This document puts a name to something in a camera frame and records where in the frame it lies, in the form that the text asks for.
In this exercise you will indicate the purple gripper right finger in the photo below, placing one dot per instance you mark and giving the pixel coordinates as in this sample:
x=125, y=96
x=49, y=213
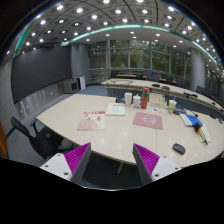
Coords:
x=151, y=166

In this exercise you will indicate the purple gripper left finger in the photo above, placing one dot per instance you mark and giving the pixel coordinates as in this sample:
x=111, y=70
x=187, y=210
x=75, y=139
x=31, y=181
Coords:
x=70, y=166

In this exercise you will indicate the black computer mouse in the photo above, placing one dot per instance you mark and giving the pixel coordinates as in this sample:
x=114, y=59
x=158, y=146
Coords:
x=178, y=148

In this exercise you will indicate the black office chair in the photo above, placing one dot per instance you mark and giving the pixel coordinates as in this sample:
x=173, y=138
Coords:
x=46, y=142

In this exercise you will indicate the red and white magazine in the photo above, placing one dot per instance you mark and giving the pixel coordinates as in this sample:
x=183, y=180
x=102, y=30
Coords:
x=91, y=121

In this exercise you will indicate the blue folder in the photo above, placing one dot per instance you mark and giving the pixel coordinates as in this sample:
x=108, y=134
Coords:
x=190, y=120

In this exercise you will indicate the green paper cup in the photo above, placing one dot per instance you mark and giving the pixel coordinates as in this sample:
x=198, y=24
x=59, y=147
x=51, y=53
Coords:
x=171, y=106

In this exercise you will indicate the white booklet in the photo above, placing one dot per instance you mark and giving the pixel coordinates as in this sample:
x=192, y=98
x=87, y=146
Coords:
x=115, y=109

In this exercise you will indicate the white lidded mug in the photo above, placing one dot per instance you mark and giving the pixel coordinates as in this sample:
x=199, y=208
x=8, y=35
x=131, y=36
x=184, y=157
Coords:
x=136, y=101

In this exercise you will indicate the red thermos bottle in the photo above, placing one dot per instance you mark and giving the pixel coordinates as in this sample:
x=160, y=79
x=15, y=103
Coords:
x=145, y=98

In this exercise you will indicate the white cup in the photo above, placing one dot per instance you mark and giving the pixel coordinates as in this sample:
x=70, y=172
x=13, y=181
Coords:
x=128, y=98

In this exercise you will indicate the grey box cabinet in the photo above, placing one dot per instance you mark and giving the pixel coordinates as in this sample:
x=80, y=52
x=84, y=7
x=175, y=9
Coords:
x=69, y=87

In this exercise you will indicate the long rear conference table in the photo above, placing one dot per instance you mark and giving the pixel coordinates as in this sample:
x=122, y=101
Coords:
x=162, y=88

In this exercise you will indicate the large dark wall screen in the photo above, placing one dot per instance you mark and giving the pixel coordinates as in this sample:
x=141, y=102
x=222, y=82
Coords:
x=37, y=69

